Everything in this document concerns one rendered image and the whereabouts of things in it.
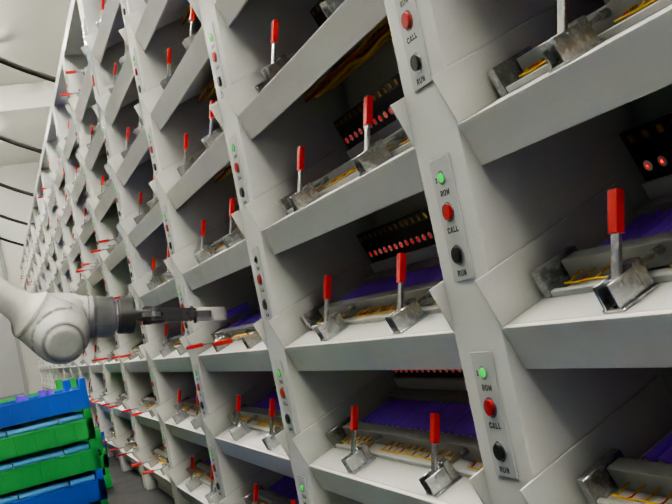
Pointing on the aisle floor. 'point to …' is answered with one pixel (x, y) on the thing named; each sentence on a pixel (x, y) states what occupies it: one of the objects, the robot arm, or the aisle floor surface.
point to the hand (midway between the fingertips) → (209, 314)
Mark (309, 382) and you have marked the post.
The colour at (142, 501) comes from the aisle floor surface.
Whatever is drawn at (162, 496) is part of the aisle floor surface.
